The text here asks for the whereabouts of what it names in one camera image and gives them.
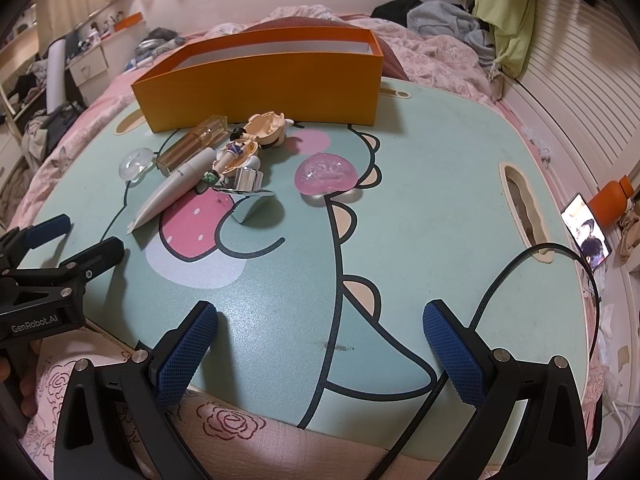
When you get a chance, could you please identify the small anime figurine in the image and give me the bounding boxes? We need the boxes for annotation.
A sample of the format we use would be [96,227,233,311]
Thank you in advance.
[202,130,261,186]

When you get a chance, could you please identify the black bag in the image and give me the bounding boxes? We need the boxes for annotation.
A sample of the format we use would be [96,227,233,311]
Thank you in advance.
[30,102,86,136]

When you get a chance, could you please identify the smartphone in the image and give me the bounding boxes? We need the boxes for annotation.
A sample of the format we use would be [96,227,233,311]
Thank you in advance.
[561,192,613,272]

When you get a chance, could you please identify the beige figurine part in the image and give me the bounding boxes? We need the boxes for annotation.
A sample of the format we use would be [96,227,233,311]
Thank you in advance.
[245,114,296,148]

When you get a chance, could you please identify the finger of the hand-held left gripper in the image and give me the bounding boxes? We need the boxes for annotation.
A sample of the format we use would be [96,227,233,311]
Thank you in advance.
[0,214,71,271]
[52,236,126,306]

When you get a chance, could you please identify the silver folding mirror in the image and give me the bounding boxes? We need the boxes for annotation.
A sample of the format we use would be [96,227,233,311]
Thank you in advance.
[212,166,277,226]

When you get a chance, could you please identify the amber perfume bottle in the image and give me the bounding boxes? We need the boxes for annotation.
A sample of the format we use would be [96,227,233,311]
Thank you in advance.
[156,114,228,177]

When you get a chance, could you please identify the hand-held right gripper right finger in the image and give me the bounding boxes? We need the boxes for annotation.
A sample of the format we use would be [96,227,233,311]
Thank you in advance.
[422,299,588,480]

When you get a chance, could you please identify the white cable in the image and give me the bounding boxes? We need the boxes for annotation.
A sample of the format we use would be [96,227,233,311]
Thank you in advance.
[605,390,636,421]

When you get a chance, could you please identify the orange bottle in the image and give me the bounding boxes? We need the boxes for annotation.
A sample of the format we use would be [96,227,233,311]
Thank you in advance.
[589,176,638,228]

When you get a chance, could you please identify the beige cloth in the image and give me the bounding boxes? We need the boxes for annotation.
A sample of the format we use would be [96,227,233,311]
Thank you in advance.
[620,207,640,261]

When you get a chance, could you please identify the person's left hand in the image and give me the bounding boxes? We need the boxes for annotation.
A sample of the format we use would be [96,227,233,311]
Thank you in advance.
[17,342,43,413]

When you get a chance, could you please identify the yellow-green cloth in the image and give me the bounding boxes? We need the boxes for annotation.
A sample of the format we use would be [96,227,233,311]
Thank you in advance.
[472,0,536,78]

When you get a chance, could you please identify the black clothing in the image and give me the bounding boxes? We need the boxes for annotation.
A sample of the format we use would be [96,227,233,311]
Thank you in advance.
[371,0,426,21]

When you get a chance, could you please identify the white roll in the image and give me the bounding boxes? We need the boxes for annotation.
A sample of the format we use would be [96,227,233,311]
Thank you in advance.
[46,42,67,111]

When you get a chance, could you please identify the pile of grey-blue clothes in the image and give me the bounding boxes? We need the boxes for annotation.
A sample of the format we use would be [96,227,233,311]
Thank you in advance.
[125,27,183,68]

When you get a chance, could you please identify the orange cardboard box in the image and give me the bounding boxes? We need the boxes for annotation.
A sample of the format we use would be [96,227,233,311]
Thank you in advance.
[131,27,385,134]

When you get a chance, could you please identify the white cosmetic tube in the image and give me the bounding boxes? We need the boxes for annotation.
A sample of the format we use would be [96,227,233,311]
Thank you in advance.
[126,147,217,236]

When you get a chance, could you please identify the black cable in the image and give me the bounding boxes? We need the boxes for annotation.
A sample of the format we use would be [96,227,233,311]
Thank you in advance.
[370,242,601,480]

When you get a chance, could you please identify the grey clothing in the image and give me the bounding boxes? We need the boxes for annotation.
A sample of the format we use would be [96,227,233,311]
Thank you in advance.
[407,0,501,68]

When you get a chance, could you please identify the small orange storage bin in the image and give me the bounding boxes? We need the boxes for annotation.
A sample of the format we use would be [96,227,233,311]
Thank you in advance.
[114,11,143,33]

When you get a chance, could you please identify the pink jelly squishy toy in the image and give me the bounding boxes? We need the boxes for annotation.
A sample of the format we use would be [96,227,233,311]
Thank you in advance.
[294,152,362,206]

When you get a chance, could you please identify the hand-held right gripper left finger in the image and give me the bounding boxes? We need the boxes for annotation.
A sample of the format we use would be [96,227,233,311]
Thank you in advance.
[52,300,219,480]

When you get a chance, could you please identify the white nightstand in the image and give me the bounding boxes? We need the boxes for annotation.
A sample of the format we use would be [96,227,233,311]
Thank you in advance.
[67,45,111,83]

